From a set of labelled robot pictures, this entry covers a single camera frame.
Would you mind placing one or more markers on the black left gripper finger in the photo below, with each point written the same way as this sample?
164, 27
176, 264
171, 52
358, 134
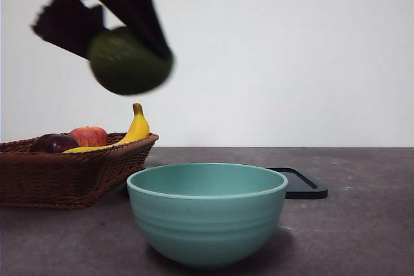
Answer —
64, 24
145, 24

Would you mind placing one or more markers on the green avocado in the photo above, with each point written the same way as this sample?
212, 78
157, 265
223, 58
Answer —
129, 66

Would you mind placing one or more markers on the teal ceramic bowl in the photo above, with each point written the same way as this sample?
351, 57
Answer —
207, 218

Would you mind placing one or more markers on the yellow banana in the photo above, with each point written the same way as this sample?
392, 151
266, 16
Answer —
139, 127

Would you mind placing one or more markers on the red and yellow apple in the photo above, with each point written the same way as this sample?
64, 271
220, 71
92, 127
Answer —
90, 135

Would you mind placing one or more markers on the brown wicker basket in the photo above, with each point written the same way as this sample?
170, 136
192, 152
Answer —
64, 179

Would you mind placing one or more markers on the black rectangular tray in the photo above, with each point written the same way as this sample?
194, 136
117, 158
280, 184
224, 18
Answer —
307, 190

